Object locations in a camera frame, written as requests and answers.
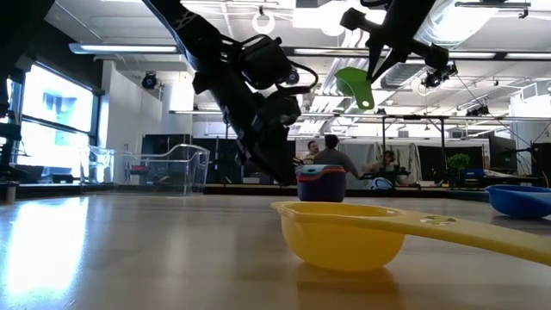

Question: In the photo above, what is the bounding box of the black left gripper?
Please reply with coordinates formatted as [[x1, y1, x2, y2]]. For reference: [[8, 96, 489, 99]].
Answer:
[[223, 92, 302, 187]]

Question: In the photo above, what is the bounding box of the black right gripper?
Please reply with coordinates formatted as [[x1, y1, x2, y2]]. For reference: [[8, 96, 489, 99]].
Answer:
[[339, 0, 451, 83]]

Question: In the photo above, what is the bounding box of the red measuring cup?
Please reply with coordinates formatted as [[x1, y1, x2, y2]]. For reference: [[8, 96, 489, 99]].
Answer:
[[296, 168, 348, 182]]

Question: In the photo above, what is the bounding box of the green measuring cup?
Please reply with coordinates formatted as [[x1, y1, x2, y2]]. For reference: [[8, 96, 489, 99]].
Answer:
[[334, 66, 376, 111]]

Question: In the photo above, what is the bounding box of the purple measuring cup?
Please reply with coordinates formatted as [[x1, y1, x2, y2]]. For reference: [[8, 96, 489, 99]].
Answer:
[[296, 170, 348, 203]]

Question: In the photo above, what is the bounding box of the clear plastic basket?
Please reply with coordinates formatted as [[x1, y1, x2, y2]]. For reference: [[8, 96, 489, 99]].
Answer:
[[79, 144, 211, 195]]

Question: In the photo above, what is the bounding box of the yellow measuring cup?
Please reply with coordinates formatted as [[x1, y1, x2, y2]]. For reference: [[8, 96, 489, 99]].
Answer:
[[270, 201, 551, 273]]

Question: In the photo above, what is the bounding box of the blue measuring cup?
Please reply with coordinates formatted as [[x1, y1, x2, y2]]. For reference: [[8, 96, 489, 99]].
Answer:
[[485, 184, 551, 219]]

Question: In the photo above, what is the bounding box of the person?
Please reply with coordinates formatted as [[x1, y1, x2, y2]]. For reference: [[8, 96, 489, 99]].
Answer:
[[364, 149, 399, 176], [303, 139, 322, 165], [313, 133, 361, 180]]

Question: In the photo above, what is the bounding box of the black ceiling track device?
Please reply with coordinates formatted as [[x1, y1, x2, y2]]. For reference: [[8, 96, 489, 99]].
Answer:
[[421, 64, 458, 90]]

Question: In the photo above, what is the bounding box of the grey draped cloth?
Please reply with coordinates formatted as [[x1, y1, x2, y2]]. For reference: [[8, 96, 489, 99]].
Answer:
[[344, 140, 423, 184]]

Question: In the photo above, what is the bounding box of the blue white round object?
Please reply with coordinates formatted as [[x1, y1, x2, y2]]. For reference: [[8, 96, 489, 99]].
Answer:
[[370, 177, 395, 191]]

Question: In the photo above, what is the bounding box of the black cabinet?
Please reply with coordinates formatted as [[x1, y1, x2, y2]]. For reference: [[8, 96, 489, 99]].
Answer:
[[140, 133, 193, 173]]

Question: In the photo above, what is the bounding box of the green potted plant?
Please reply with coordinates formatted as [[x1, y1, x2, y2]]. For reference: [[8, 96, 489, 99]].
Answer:
[[446, 152, 473, 187]]

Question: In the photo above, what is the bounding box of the black monitor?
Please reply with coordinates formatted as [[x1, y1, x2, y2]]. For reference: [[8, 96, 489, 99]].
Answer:
[[487, 133, 519, 173]]

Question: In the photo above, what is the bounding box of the long ceiling light bar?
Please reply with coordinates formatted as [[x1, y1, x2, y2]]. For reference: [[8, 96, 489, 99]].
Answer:
[[68, 41, 551, 61]]

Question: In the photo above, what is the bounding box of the small grey cylinder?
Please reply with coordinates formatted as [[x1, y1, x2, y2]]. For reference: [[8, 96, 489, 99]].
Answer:
[[3, 180, 19, 203]]

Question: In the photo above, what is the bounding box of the black left camera cable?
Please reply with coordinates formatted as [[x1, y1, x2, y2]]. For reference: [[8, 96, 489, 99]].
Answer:
[[275, 59, 320, 96]]

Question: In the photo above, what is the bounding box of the silver ventilation duct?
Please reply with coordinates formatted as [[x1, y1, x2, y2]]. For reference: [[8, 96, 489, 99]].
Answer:
[[381, 0, 500, 90]]

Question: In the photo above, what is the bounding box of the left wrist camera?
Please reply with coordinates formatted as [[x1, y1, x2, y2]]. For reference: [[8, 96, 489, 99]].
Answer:
[[238, 34, 294, 90]]

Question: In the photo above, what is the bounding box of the white ceiling ring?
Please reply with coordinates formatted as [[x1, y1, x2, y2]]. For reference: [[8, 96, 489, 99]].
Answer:
[[251, 11, 276, 35]]

